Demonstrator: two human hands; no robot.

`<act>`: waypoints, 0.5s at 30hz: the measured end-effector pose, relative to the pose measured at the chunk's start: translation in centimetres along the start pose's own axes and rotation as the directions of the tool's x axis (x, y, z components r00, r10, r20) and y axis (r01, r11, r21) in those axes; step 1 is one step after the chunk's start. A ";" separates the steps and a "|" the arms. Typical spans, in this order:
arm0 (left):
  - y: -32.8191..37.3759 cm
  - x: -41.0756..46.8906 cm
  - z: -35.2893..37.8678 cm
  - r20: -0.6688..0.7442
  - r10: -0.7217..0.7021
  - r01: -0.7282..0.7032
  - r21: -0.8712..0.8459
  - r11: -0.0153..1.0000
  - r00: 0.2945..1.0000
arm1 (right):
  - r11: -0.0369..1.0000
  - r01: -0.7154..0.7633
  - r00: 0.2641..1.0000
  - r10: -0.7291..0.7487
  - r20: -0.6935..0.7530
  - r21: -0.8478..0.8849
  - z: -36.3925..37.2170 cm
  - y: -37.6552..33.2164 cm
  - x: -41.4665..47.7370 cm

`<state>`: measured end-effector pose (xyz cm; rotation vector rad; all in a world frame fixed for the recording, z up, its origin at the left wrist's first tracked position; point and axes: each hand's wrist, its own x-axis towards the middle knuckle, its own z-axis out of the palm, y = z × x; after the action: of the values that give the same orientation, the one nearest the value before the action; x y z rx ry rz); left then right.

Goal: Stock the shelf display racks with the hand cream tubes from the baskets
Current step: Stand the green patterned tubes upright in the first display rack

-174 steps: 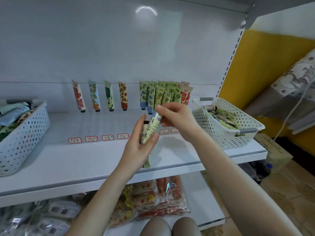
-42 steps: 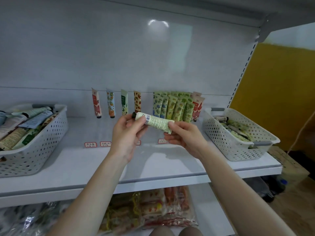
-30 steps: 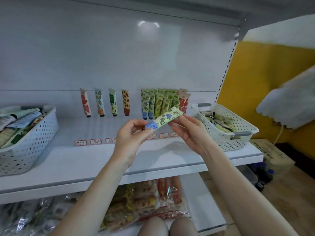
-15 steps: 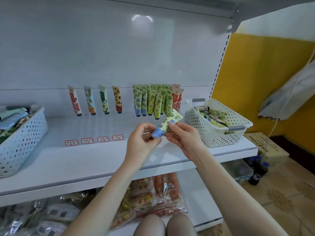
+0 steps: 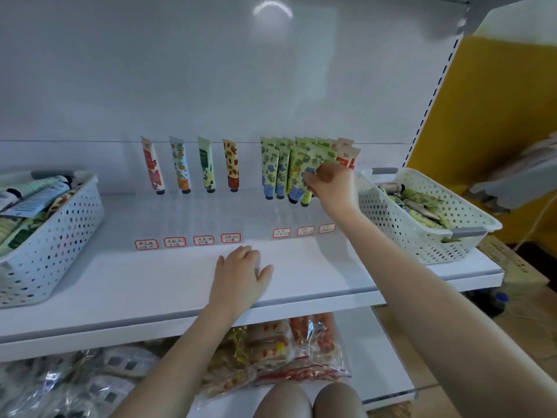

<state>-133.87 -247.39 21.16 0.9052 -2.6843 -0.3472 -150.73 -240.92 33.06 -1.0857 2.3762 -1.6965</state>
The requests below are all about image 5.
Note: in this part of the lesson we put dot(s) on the person's right hand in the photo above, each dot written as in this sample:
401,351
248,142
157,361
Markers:
335,191

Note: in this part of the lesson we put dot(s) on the person's left hand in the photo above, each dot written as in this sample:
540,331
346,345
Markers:
237,287

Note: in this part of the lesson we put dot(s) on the white perforated plastic basket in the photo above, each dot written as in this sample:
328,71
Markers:
392,226
57,252

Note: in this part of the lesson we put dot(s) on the pile of green hand cream tubes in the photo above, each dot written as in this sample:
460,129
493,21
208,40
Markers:
418,204

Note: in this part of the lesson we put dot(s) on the white metal shelf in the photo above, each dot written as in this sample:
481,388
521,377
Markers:
130,287

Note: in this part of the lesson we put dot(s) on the row of hand cream tubes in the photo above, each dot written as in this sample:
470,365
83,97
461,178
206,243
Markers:
206,165

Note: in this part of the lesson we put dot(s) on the pile of pale hand cream tubes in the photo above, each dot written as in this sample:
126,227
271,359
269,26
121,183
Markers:
30,209

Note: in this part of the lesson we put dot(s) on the person's right forearm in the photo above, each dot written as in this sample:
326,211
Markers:
452,317

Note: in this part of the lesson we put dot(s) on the person's left forearm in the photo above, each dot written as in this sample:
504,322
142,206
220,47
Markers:
178,370

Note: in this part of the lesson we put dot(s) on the person's left leg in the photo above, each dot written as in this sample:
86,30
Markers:
283,403

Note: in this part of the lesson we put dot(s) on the person's leg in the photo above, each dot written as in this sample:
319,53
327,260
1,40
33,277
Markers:
339,402
283,403

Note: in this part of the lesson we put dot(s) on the person's right leg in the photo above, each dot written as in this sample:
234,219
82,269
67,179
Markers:
339,402

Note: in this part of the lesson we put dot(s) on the pile of snack packets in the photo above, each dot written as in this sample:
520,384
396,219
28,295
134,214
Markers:
278,348

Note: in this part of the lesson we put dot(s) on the clear divider tray with labels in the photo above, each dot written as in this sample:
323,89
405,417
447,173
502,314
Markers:
146,244

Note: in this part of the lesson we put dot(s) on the small brown cardboard box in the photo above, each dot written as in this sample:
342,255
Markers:
513,263

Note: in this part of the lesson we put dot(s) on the cluster of green bottles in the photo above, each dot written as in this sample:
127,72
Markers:
498,298

